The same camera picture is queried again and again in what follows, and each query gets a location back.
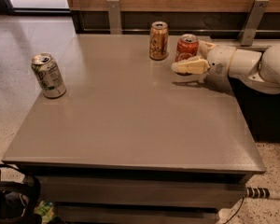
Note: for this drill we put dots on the orange LaCroix can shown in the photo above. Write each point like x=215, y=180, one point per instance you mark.
x=159, y=32

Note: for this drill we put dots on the red Coca-Cola can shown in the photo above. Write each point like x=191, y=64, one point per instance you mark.
x=187, y=47

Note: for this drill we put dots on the black and white power strip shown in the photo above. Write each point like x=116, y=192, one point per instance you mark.
x=262, y=193

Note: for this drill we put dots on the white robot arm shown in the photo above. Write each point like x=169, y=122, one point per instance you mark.
x=259, y=71

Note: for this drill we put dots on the metal wall bracket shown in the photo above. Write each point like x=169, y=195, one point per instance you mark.
x=247, y=34
x=114, y=16

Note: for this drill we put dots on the green packet on floor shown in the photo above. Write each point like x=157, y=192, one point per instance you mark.
x=46, y=211

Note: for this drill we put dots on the grey table drawer cabinet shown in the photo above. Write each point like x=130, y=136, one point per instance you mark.
x=116, y=196

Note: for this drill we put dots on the green and white 7up can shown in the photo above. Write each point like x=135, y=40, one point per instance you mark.
x=48, y=75

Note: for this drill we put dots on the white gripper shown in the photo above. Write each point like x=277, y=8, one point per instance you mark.
x=221, y=61

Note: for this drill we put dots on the left metal wall bracket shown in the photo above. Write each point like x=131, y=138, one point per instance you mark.
x=114, y=16

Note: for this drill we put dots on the right metal wall bracket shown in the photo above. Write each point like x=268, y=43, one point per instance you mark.
x=247, y=34

